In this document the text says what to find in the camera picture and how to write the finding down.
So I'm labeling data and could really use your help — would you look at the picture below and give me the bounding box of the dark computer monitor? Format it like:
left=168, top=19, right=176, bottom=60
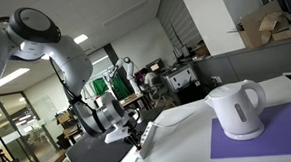
left=145, top=57, right=165, bottom=74

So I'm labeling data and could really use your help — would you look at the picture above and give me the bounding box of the wooden table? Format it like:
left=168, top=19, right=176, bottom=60
left=118, top=92, right=145, bottom=109

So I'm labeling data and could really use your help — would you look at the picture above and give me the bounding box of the white metal cabinet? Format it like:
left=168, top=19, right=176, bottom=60
left=164, top=65, right=201, bottom=93

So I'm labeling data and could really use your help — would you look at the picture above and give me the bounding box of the green cloth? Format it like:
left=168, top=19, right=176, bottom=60
left=90, top=74, right=131, bottom=102

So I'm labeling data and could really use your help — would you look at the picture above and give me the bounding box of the small rectangular ceiling light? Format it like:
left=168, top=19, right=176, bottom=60
left=72, top=33, right=89, bottom=46

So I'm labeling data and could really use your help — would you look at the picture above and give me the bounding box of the white electric kettle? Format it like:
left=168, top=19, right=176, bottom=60
left=203, top=78, right=270, bottom=143

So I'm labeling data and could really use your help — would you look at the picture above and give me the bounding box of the brown cardboard box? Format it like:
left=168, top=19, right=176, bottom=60
left=225, top=0, right=291, bottom=52

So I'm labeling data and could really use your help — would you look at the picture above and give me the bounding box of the long rectangular ceiling light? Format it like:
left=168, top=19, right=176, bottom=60
left=0, top=67, right=32, bottom=90

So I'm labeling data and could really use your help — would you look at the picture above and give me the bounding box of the purple mat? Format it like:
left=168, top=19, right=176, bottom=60
left=207, top=100, right=291, bottom=161

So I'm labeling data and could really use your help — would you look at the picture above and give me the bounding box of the white power strip cable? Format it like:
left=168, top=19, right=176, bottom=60
left=128, top=106, right=211, bottom=162

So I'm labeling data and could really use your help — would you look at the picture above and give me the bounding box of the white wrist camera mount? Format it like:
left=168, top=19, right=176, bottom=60
left=103, top=126, right=132, bottom=144

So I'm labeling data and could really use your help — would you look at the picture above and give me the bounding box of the white wall socket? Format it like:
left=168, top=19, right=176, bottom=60
left=211, top=75, right=223, bottom=86

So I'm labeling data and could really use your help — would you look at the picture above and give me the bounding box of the grey partition wall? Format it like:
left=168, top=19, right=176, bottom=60
left=190, top=36, right=291, bottom=100

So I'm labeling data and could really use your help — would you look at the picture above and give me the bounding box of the black camera tripod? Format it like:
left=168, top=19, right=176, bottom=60
left=0, top=118, right=44, bottom=162

